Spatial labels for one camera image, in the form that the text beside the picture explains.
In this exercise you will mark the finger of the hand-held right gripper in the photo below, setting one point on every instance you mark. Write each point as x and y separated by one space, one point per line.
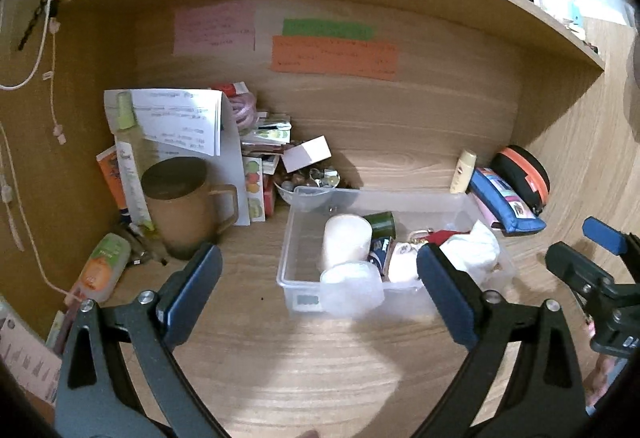
570 263
605 235

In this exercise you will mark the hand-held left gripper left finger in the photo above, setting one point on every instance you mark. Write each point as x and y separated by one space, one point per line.
192 295

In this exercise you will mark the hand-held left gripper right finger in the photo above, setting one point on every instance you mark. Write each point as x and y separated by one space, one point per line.
450 298

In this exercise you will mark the white cloth pouch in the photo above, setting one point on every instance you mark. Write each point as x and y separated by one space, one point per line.
472 250

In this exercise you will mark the red item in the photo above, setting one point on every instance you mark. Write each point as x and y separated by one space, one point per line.
445 235

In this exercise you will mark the frosted round plastic jar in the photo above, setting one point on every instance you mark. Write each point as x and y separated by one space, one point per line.
352 290

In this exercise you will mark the clear plastic storage bin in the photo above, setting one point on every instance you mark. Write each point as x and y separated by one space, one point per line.
300 258

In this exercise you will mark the white cylindrical container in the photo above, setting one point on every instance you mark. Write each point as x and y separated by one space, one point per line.
347 240

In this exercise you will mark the wooden desktop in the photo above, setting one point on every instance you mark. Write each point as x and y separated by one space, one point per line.
300 368

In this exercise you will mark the person's right hand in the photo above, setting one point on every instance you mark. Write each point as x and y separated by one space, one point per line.
602 380

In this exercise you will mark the brown mug with lid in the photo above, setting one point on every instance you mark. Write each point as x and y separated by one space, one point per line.
180 213

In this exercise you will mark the blue pencil case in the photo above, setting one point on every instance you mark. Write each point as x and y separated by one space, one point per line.
505 203

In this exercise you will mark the orange bottle green cap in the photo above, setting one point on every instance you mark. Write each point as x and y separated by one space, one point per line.
102 268

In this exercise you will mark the black round case orange zipper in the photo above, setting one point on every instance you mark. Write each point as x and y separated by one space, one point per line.
525 173

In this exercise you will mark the dark green cup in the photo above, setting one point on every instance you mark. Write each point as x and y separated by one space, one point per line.
380 224

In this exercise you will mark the red small box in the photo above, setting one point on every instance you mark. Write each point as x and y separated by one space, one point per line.
269 200

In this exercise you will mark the fruit picture box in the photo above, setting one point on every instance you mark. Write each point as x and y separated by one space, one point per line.
254 188

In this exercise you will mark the yellow sunscreen tube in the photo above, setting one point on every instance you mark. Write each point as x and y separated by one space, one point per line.
462 173

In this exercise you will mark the orange tube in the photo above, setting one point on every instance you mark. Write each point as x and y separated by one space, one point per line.
112 178

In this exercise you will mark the white bowl of beads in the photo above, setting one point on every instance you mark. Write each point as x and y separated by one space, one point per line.
305 185

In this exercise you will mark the white printed paper sheets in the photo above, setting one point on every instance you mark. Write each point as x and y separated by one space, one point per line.
185 123

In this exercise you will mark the pile of small packets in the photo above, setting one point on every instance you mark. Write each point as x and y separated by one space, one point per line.
265 135

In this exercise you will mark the pink printed paper bag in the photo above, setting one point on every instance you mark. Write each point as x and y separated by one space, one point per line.
27 358

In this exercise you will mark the small white card box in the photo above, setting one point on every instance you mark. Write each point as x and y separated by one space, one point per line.
307 154

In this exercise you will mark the orange paper note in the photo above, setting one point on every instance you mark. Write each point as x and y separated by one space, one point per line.
335 58

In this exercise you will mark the pink paper note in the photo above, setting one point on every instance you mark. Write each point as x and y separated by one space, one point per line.
215 28

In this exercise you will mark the green paper note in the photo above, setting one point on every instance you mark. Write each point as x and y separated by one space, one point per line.
327 29

